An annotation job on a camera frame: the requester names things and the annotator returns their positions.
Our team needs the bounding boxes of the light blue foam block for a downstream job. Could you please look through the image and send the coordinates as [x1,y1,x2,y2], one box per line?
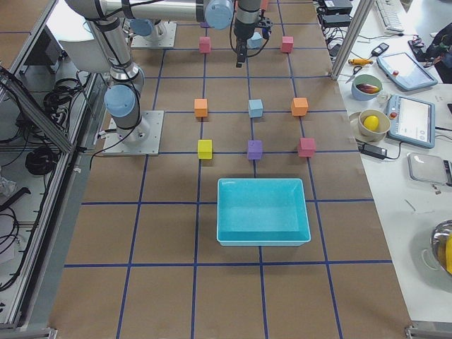
[247,32,263,49]

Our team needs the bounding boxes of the black phone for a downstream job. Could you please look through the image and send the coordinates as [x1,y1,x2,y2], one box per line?
[371,43,388,57]

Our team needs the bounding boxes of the black power adapter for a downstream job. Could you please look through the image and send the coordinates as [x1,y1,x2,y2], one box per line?
[358,143,387,160]

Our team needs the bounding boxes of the lower teach pendant tablet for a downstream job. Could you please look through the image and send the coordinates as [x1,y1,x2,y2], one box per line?
[386,95,436,149]

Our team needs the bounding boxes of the teach pendant tablet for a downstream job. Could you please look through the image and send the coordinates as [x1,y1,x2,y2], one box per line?
[386,95,436,149]
[376,52,438,91]

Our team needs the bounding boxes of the aluminium frame post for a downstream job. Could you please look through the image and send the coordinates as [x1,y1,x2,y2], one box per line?
[330,0,374,81]

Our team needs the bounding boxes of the orange block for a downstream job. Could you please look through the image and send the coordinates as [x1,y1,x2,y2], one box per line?
[194,98,208,118]
[291,97,309,117]

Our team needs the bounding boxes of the cream bowl with lemon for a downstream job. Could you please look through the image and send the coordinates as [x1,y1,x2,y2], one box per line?
[357,109,391,142]

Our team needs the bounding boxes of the yellow lemon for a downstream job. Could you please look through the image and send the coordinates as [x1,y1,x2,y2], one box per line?
[362,115,379,131]

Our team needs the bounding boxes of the scissors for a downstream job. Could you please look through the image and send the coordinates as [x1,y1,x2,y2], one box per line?
[346,65,363,83]

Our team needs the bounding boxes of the steel bowl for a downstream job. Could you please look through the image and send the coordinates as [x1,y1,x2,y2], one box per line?
[430,220,451,276]

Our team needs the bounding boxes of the upper teach pendant tablet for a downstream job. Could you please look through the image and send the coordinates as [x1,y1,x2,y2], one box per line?
[376,52,438,91]

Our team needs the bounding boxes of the pink block far right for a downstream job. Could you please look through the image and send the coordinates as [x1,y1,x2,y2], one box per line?
[280,36,294,54]

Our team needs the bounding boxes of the blue bowl with fruit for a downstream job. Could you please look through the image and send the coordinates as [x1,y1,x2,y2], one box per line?
[351,74,383,101]

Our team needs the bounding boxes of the pink block far left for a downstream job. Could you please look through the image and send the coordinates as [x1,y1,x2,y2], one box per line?
[198,36,211,54]

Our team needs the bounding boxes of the pink block near right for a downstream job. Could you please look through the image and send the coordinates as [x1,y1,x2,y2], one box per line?
[297,138,316,157]

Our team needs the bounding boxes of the purple foam block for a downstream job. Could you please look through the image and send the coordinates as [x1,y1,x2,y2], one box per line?
[247,140,263,160]

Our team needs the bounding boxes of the yellow utility knife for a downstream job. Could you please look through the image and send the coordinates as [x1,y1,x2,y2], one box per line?
[347,58,374,66]

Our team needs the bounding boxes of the yellow foam block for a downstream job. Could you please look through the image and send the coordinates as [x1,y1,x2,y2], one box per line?
[197,139,213,160]

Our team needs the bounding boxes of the pink block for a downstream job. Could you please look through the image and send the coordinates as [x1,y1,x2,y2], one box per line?
[198,36,211,54]
[280,36,294,54]
[297,138,316,157]

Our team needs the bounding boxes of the orange block left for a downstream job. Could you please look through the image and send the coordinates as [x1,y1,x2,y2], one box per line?
[194,98,208,118]

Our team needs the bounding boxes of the orange block right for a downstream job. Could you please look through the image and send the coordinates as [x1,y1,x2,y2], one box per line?
[291,97,309,117]

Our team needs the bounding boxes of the white keyboard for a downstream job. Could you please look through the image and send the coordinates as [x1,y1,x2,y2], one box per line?
[374,0,405,33]

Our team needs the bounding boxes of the turquoise plastic tray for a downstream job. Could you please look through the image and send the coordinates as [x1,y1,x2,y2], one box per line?
[216,178,311,246]

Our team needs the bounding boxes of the light blue centre block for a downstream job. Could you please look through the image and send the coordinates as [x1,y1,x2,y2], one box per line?
[248,99,263,118]

